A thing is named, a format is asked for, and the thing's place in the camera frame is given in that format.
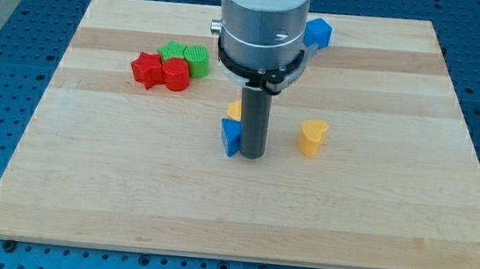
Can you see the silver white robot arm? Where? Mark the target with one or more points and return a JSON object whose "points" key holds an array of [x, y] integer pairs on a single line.
{"points": [[260, 42]]}

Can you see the yellow heart block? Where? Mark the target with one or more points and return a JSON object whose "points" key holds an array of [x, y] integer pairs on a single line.
{"points": [[312, 136]]}

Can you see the blue triangle block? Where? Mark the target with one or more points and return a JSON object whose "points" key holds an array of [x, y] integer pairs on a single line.
{"points": [[231, 135]]}

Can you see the small yellow block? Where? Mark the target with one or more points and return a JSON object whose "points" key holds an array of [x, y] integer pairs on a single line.
{"points": [[234, 110]]}

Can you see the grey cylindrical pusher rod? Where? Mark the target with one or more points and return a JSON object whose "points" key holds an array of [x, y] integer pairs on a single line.
{"points": [[256, 106]]}

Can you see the red cylinder block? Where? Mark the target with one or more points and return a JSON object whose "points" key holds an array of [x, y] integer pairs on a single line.
{"points": [[176, 74]]}

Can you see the green cylinder block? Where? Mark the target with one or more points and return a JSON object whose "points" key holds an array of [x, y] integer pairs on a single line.
{"points": [[198, 61]]}

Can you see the green star block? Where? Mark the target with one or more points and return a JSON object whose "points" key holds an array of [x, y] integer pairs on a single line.
{"points": [[172, 49]]}

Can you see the red star block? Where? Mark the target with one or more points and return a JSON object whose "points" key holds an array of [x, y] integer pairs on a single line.
{"points": [[148, 70]]}

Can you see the light wooden board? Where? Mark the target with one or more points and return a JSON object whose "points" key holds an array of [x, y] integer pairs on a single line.
{"points": [[105, 163]]}

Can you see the blue cube block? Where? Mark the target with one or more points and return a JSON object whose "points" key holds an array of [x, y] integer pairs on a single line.
{"points": [[317, 32]]}

